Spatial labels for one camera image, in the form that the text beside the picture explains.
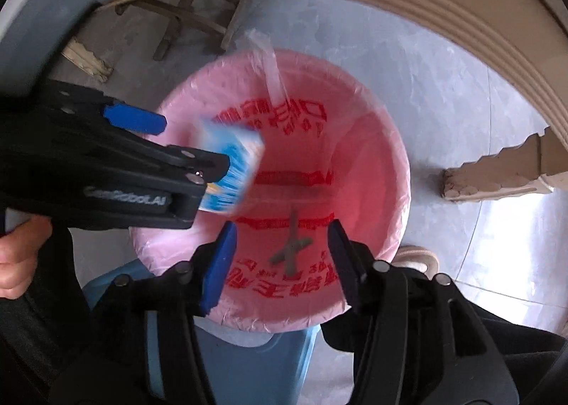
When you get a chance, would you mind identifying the blue plastic bin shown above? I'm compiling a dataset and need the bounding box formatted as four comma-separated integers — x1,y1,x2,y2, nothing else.
82,261,320,405

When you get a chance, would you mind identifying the pink plastic bin bag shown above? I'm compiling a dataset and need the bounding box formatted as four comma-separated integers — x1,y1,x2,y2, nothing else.
131,32,411,335

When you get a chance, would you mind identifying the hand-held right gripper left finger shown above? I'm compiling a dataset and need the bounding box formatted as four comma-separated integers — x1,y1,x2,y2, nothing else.
47,221,238,405

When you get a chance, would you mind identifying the grey cross-shaped scrap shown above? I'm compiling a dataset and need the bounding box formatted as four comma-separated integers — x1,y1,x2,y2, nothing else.
270,210,313,275

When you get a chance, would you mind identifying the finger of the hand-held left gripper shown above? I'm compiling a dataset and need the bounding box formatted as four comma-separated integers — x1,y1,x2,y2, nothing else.
129,134,232,187
42,79,168,136

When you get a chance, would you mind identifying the person's dark jacket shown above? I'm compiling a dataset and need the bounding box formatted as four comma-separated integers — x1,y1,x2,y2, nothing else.
0,228,96,405

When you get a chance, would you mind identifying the person's beige shoe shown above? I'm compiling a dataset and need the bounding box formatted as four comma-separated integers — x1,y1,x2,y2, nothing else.
393,245,441,281

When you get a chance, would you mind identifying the blue white paper packet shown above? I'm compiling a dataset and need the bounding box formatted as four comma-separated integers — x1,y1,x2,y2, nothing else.
195,119,266,216

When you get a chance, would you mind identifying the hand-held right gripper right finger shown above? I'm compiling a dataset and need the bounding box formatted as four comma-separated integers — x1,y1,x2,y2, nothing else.
326,219,520,405

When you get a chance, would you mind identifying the large carved beige table foot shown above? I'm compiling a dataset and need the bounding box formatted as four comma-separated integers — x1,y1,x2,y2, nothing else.
441,125,568,204

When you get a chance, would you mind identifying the wooden stool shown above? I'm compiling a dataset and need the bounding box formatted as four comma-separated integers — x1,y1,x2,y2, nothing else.
114,0,251,62

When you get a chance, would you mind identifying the small carved beige table foot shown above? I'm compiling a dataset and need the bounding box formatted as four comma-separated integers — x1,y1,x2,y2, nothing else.
60,37,114,84

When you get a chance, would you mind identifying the person's left hand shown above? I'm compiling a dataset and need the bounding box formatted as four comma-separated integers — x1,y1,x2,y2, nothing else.
0,216,51,299

